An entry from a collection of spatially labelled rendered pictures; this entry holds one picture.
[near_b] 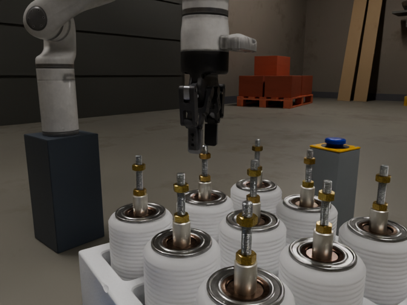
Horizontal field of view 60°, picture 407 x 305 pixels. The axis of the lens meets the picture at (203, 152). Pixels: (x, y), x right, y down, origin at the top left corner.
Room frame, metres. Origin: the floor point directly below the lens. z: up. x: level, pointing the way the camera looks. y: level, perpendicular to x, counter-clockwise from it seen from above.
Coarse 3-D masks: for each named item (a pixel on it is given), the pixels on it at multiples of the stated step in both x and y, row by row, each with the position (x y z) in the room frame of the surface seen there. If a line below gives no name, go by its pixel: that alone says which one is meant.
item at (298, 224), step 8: (280, 200) 0.57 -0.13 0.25; (280, 208) 0.53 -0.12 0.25; (288, 208) 0.52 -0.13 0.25; (280, 216) 0.53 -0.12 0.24; (288, 216) 0.51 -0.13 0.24; (296, 216) 0.50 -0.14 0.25; (304, 216) 0.50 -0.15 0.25; (312, 216) 0.50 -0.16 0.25; (336, 216) 0.51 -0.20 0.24; (288, 224) 0.51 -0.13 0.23; (296, 224) 0.50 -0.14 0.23; (304, 224) 0.50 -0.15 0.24; (312, 224) 0.50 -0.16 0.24; (336, 224) 0.52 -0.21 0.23; (288, 232) 0.51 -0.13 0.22; (296, 232) 0.50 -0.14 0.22; (304, 232) 0.50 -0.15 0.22; (312, 232) 0.50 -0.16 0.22; (288, 240) 0.51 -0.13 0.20
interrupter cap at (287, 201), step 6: (288, 198) 0.56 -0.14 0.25; (294, 198) 0.56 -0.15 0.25; (288, 204) 0.54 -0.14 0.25; (294, 204) 0.54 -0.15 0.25; (318, 204) 0.54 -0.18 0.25; (330, 204) 0.53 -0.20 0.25; (294, 210) 0.52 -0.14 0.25; (300, 210) 0.51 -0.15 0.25; (306, 210) 0.51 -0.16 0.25; (312, 210) 0.51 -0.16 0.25; (318, 210) 0.51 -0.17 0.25
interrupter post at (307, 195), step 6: (300, 186) 0.54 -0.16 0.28; (300, 192) 0.54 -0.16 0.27; (306, 192) 0.53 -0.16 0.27; (312, 192) 0.53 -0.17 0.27; (300, 198) 0.54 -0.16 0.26; (306, 198) 0.53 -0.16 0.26; (312, 198) 0.53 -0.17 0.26; (300, 204) 0.54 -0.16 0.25; (306, 204) 0.53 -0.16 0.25; (312, 204) 0.53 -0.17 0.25
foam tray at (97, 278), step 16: (336, 240) 0.56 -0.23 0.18; (80, 256) 0.51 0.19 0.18; (96, 256) 0.50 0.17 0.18; (80, 272) 0.52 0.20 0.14; (96, 272) 0.46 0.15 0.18; (112, 272) 0.46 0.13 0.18; (96, 288) 0.45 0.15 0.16; (112, 288) 0.42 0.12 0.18; (128, 288) 0.42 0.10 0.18; (96, 304) 0.46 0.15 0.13; (112, 304) 0.40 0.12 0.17; (128, 304) 0.39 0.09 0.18; (144, 304) 0.43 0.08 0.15; (368, 304) 0.39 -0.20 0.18; (400, 304) 0.39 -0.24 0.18
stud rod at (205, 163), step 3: (204, 147) 0.57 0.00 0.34; (207, 147) 0.57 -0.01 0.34; (204, 150) 0.57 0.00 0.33; (207, 150) 0.57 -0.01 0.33; (204, 153) 0.57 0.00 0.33; (207, 153) 0.57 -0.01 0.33; (204, 159) 0.57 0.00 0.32; (207, 159) 0.57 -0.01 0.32; (204, 162) 0.57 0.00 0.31; (207, 162) 0.57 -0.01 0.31; (204, 165) 0.57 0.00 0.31; (207, 165) 0.57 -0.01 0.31; (204, 168) 0.57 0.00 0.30; (207, 168) 0.57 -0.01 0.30; (204, 171) 0.57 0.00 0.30; (207, 171) 0.57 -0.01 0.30; (204, 174) 0.57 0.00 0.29; (207, 174) 0.57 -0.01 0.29
